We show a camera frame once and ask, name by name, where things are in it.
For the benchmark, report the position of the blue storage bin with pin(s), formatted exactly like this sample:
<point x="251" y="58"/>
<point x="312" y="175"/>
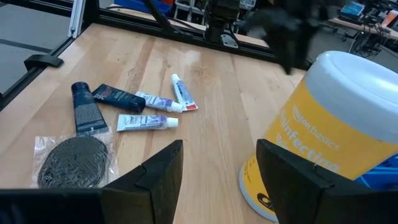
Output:
<point x="140" y="6"/>

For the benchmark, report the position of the white toothpaste blue red print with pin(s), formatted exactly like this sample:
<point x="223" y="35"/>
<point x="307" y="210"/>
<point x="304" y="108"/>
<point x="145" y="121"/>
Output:
<point x="184" y="93"/>

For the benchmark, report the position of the white purple toothpaste tube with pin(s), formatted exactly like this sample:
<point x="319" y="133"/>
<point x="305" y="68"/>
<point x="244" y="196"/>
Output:
<point x="146" y="122"/>
<point x="158" y="102"/>

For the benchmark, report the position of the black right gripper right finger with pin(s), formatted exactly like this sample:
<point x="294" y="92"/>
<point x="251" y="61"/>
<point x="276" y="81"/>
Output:
<point x="295" y="186"/>

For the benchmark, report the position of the black low camera mount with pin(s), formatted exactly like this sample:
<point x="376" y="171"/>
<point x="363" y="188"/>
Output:
<point x="43" y="61"/>

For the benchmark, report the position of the navy tube with white logo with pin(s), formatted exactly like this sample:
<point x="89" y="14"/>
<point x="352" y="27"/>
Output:
<point x="119" y="98"/>

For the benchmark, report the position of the black aluminium table frame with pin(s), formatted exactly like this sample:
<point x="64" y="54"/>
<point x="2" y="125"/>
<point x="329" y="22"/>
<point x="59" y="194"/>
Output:
<point x="140" y="21"/>

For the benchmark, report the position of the yellow disinfecting wipes canister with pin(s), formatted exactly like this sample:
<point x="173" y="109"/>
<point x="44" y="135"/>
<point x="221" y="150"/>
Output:
<point x="326" y="124"/>

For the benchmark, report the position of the clear bag with black pad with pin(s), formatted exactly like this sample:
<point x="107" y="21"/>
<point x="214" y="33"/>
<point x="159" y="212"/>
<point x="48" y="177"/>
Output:
<point x="74" y="161"/>

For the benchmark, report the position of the silver aluminium post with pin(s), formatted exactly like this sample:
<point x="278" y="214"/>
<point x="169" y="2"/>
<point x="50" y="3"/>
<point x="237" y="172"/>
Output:
<point x="76" y="18"/>

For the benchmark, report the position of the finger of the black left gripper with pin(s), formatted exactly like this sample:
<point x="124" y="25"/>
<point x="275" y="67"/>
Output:
<point x="292" y="53"/>

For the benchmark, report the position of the cluttered wooden desk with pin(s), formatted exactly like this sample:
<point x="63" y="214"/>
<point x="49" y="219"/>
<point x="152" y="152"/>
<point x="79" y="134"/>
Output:
<point x="367" y="25"/>

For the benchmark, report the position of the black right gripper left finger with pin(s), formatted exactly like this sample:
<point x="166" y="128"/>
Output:
<point x="149" y="193"/>

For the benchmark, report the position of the navy tube with text panel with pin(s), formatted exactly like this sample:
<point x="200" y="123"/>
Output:
<point x="88" y="112"/>

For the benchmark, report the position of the blue plastic basket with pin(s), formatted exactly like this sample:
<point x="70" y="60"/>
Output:
<point x="382" y="174"/>

